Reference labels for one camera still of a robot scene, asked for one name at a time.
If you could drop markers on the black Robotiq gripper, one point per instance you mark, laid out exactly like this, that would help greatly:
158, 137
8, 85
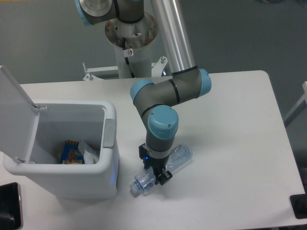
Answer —
162, 176

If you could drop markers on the clear plastic bottle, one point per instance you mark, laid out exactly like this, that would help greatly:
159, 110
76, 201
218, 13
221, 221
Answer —
145, 180

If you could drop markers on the clear plastic wrapper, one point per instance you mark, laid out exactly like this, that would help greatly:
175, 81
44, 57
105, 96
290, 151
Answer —
90, 155

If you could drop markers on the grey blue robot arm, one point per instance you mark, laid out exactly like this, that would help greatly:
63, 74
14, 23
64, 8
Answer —
154, 101

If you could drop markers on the white plastic trash can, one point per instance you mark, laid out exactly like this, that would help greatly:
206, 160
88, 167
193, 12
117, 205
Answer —
93, 122

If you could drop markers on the white trash can lid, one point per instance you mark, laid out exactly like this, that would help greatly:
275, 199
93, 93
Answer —
18, 119

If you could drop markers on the colourful snack package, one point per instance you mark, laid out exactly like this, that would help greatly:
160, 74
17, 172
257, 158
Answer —
71, 153

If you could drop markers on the black device left corner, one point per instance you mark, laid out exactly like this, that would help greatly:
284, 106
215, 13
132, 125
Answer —
10, 207

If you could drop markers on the black device corner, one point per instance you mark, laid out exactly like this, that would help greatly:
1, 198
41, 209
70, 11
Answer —
299, 205
10, 207

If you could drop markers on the black device right corner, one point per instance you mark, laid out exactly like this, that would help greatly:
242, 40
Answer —
299, 205

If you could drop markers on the white table bracket middle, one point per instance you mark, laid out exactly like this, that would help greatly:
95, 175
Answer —
160, 68

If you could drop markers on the white table leg bracket left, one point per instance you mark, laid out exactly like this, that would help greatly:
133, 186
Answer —
100, 73

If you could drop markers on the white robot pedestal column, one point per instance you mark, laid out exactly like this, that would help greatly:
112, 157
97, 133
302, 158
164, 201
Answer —
133, 60

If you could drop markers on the white frame right edge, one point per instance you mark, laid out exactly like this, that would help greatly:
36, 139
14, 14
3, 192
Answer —
297, 108

